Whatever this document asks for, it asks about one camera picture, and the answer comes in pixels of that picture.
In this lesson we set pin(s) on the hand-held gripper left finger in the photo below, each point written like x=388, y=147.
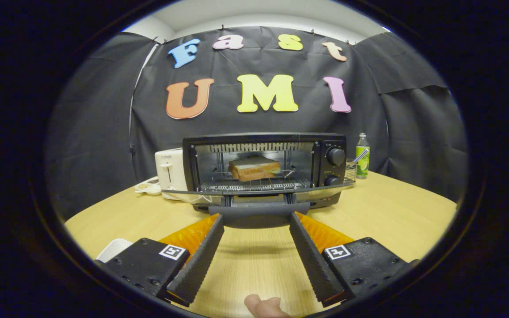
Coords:
x=197, y=269

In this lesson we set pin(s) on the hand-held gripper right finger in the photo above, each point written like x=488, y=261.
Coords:
x=316, y=265

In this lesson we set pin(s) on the black toaster oven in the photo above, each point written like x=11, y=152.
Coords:
x=334, y=157

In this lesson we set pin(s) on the toasted sandwich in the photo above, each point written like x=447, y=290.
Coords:
x=254, y=168

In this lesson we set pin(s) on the white toaster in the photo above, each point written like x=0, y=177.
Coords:
x=168, y=170

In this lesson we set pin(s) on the white rectangular plate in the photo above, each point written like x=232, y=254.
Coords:
x=113, y=249

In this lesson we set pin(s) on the green label drink bottle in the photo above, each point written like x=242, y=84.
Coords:
x=362, y=161

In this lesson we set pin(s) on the striped straw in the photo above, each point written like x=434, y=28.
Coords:
x=360, y=155

